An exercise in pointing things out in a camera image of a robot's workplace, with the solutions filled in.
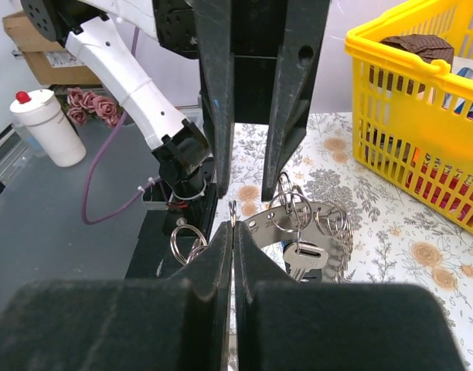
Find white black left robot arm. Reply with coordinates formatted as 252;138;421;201
22;1;330;201

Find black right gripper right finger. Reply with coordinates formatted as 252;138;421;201
234;223;464;370

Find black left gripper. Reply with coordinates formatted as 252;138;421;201
152;0;330;201

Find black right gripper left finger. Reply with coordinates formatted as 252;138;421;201
0;223;233;370

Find cardboard box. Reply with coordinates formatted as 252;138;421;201
2;12;100;85

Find brown round pastry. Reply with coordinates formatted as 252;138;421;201
367;33;456;96

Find white bottle red cap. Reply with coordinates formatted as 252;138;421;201
9;89;87;168

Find yellow plastic basket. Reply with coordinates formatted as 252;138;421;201
345;0;473;234

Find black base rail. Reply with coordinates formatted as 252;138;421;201
124;181;218;280

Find pink artificial roses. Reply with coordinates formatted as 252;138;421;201
66;87;121;128

